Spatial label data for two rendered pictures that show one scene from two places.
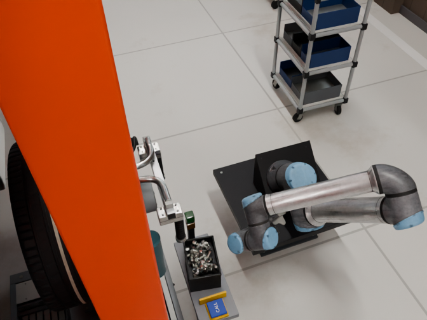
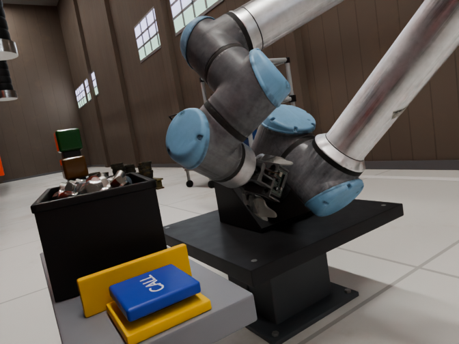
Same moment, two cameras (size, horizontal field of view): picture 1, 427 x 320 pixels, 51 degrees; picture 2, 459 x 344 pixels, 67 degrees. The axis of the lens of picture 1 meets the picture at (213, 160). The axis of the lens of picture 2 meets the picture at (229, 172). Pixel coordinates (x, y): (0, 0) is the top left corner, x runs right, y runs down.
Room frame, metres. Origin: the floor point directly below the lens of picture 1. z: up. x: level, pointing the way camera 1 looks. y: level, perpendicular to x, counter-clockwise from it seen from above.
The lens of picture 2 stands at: (0.50, -0.02, 0.61)
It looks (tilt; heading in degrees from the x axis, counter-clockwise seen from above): 7 degrees down; 347
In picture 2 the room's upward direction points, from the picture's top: 9 degrees counter-clockwise
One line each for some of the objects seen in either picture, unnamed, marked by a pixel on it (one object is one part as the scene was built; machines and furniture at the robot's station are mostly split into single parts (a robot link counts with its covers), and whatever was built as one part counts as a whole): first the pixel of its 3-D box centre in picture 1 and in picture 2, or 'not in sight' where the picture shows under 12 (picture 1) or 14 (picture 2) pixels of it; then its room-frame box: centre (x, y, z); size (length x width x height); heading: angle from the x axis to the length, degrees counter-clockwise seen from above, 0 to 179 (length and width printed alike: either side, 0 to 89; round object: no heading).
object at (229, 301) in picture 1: (204, 277); (117, 276); (0.99, 0.05, 0.44); 0.43 x 0.17 x 0.03; 18
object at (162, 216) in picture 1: (169, 213); not in sight; (0.99, 0.17, 0.93); 0.09 x 0.05 x 0.05; 108
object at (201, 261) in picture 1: (201, 262); (101, 219); (1.02, 0.06, 0.51); 0.20 x 0.14 x 0.13; 9
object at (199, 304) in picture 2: (216, 310); (156, 306); (0.83, 0.00, 0.45); 0.08 x 0.08 x 0.01; 18
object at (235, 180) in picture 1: (278, 208); (274, 259); (1.59, -0.38, 0.15); 0.60 x 0.60 x 0.30; 19
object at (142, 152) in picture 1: (149, 152); not in sight; (1.31, 0.27, 0.93); 0.09 x 0.05 x 0.05; 108
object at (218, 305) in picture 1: (216, 308); (154, 293); (0.83, 0.00, 0.47); 0.07 x 0.07 x 0.02; 18
